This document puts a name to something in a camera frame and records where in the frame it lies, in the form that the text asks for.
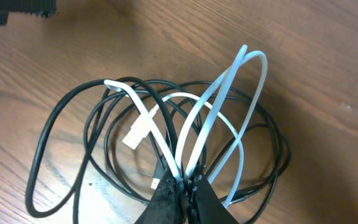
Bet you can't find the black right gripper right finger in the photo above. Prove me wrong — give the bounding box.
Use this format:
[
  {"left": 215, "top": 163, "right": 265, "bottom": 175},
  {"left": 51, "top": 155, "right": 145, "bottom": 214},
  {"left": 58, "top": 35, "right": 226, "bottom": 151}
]
[{"left": 187, "top": 167, "right": 238, "bottom": 224}]

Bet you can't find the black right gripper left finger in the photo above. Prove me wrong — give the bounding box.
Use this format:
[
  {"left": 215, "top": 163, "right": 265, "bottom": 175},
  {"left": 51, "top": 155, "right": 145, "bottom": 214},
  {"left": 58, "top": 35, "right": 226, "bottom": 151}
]
[{"left": 135, "top": 169, "right": 185, "bottom": 224}]

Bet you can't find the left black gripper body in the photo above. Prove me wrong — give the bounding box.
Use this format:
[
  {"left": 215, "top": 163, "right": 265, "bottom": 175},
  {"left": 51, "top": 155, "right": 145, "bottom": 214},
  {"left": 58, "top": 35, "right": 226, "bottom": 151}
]
[{"left": 0, "top": 0, "right": 57, "bottom": 26}]

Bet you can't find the white USB cable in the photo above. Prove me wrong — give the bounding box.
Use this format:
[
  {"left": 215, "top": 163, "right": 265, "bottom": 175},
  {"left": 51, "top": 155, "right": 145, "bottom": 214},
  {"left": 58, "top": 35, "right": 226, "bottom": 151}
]
[{"left": 103, "top": 44, "right": 269, "bottom": 209}]

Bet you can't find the black USB cable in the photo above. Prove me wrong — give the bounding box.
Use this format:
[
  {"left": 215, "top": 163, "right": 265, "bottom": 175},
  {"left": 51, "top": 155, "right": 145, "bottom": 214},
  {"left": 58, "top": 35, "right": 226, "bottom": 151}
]
[{"left": 25, "top": 77, "right": 292, "bottom": 224}]

